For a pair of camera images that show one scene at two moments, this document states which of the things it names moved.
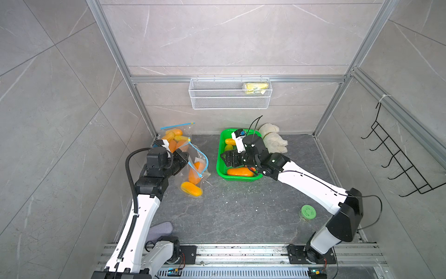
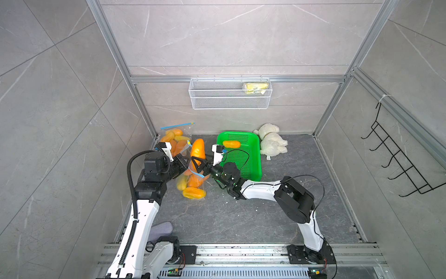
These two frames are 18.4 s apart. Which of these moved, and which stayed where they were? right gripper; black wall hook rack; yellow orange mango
Moved: right gripper
Stayed: black wall hook rack; yellow orange mango
